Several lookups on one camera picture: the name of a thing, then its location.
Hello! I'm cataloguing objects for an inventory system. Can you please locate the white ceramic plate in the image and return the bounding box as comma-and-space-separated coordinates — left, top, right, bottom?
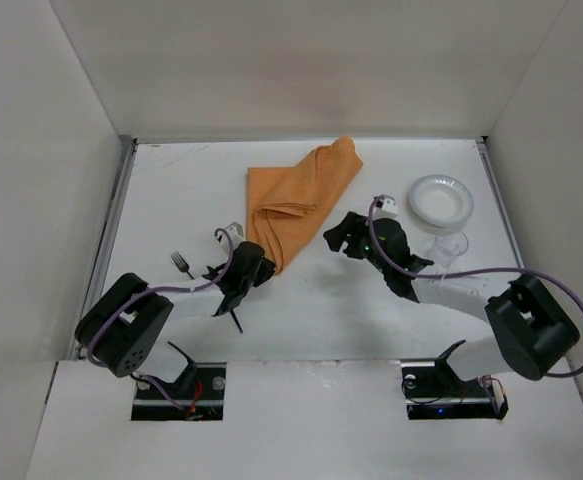
408, 174, 475, 229

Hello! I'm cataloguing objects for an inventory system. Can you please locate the black fork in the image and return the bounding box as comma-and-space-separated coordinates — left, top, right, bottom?
170, 251, 194, 279

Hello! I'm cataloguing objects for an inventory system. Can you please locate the orange cloth napkin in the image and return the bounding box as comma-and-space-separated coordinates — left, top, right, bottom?
246, 136, 363, 274

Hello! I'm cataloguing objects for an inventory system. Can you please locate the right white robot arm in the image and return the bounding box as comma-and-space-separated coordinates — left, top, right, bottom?
323, 212, 580, 381

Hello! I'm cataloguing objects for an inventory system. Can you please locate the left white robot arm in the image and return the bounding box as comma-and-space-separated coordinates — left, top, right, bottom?
74, 241, 276, 383

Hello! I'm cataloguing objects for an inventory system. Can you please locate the black knife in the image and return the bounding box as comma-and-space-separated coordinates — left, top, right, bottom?
229, 310, 244, 334

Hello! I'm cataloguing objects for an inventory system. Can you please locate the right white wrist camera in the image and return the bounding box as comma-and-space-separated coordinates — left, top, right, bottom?
373, 195, 399, 218

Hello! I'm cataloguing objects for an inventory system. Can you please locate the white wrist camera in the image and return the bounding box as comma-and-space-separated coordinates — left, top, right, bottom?
373, 195, 399, 218
214, 222, 245, 248

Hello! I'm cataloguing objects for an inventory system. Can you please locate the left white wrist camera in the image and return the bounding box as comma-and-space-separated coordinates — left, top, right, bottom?
214, 222, 245, 248

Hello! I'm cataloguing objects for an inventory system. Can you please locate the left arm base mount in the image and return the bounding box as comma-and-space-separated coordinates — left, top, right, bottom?
131, 342, 227, 422

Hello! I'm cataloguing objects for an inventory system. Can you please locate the right aluminium table rail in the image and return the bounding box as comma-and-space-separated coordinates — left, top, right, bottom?
476, 137, 524, 267

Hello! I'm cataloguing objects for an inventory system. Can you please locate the aluminium table rail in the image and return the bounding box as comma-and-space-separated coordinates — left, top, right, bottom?
476, 137, 524, 267
66, 135, 138, 360

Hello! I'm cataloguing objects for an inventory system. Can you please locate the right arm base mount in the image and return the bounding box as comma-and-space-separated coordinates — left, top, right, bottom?
400, 340, 509, 421

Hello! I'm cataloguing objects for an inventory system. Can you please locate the left aluminium table rail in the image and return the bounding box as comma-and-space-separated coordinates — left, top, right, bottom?
66, 135, 138, 360

